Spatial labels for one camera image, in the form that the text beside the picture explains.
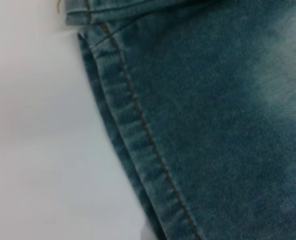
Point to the blue denim shorts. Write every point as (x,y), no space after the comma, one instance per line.
(213,125)

